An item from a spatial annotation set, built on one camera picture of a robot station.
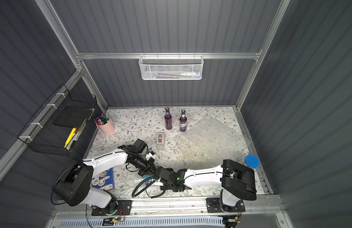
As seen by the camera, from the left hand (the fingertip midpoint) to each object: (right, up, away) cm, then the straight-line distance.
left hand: (159, 177), depth 77 cm
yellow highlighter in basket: (-45, +26, -4) cm, 52 cm away
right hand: (+2, 0, +4) cm, 4 cm away
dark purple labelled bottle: (+14, +31, +19) cm, 39 cm away
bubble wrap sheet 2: (+33, +16, +22) cm, 43 cm away
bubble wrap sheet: (-9, 0, 0) cm, 9 cm away
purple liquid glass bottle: (+3, +32, +22) cm, 39 cm away
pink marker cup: (-40, +29, +19) cm, 53 cm away
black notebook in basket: (-48, +34, +2) cm, 59 cm away
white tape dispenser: (-2, +17, +19) cm, 26 cm away
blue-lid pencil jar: (+49, +11, -5) cm, 50 cm away
